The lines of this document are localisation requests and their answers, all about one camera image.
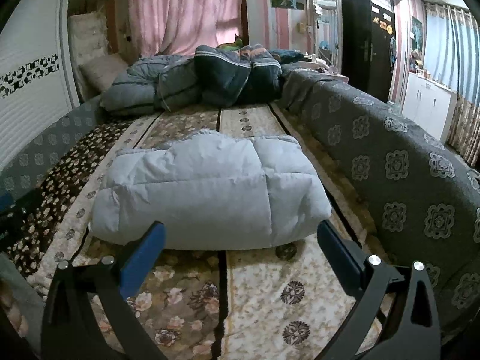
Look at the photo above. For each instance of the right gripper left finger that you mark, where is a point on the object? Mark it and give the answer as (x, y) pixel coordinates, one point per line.
(69, 328)

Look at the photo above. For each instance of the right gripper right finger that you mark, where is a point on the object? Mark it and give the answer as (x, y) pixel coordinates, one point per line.
(410, 331)

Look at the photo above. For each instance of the white low cabinet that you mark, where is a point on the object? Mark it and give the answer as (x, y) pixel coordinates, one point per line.
(429, 105)

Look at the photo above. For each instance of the white louvered wardrobe door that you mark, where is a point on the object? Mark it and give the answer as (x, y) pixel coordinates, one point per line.
(34, 93)

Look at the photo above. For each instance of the beige pillow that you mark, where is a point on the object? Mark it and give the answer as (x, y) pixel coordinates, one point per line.
(101, 72)

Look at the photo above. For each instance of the grey blue folded quilt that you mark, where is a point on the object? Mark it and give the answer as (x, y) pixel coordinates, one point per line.
(153, 84)

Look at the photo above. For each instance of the dark navy folded quilt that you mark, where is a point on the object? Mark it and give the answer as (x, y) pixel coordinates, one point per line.
(250, 75)

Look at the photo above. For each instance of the blue striped window curtain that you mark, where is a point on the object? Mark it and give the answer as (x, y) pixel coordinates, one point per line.
(452, 49)

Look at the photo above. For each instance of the pink curtain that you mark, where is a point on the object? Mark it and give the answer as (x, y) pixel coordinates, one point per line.
(178, 27)

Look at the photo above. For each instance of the white ornate mirror frame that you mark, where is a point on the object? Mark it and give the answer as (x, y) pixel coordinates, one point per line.
(327, 32)

